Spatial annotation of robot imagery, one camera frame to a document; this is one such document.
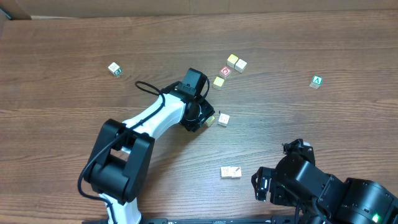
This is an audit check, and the white block upper cluster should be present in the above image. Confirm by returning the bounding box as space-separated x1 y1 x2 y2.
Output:
234 58 247 73

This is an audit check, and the yellow block cluster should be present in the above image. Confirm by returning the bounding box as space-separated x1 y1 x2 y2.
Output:
213 77 225 90
226 54 239 68

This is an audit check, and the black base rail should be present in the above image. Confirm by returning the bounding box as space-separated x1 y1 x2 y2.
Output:
82 216 312 224

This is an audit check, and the block with blue side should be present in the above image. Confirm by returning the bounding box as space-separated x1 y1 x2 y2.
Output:
220 166 231 179

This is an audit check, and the green letter block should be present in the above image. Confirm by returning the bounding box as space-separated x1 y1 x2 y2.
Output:
309 75 323 89

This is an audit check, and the red circle block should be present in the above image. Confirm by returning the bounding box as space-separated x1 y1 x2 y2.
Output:
219 66 232 79

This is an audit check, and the block with green side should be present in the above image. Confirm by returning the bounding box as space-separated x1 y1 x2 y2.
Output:
108 62 122 77

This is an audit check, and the white block with brush picture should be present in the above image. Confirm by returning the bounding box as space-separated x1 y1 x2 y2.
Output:
229 167 242 179

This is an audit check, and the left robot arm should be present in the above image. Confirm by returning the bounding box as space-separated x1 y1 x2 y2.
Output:
77 82 214 223

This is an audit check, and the white patterned block centre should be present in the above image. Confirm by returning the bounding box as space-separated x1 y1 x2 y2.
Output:
218 113 230 127

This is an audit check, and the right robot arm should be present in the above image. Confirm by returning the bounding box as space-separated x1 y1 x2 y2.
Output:
251 139 397 224

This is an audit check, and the yellow block lower cluster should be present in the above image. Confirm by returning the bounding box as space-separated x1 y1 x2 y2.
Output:
213 77 225 90

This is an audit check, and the yellow block upper cluster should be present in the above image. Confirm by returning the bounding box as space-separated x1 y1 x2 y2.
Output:
226 54 239 68

